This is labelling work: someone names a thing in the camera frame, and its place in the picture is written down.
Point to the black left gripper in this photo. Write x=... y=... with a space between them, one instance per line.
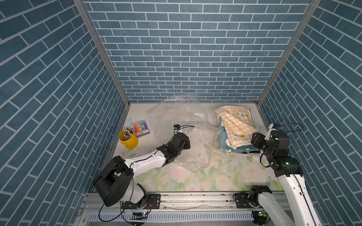
x=185 y=141

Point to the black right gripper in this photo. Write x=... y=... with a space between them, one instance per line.
x=256 y=139

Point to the clear plastic vacuum bag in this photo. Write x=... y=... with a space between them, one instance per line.
x=188 y=112

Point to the orange checked blanket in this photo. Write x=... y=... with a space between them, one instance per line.
x=238 y=124

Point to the teal happy bear blanket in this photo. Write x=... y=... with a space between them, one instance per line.
x=226 y=146

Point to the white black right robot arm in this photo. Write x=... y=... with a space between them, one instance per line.
x=275 y=146

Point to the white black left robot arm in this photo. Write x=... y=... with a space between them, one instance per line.
x=116 y=183

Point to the highlighter pen pack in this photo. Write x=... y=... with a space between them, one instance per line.
x=141 y=128

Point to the yellow pen cup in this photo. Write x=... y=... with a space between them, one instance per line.
x=131 y=143

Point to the pencils bundle in cup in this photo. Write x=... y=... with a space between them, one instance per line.
x=127 y=133

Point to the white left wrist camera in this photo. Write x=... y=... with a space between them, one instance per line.
x=176 y=128

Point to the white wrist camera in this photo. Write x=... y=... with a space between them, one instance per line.
x=273 y=127
x=176 y=128

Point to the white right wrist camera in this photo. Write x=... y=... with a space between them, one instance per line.
x=273 y=127

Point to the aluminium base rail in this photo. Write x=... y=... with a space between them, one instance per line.
x=199 y=208

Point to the aluminium corner post right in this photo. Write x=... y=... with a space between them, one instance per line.
x=309 y=12

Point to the aluminium corner post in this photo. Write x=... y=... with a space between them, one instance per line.
x=84 y=13
x=309 y=12

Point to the aluminium corner post left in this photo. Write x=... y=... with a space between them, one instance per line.
x=84 y=13

